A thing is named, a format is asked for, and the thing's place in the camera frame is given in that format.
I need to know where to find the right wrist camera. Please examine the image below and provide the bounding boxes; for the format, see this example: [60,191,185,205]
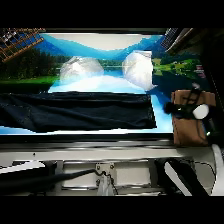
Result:
[187,83,202,105]

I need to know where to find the silver frame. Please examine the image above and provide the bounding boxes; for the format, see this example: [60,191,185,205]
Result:
[0,137,224,196]

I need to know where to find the brown garment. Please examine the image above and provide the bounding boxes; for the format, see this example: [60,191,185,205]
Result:
[170,88,218,148]

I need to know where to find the dark blue jeans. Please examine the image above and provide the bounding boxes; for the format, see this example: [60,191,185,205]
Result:
[0,91,158,134]

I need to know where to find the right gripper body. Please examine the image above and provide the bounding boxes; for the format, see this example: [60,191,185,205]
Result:
[164,101,185,118]

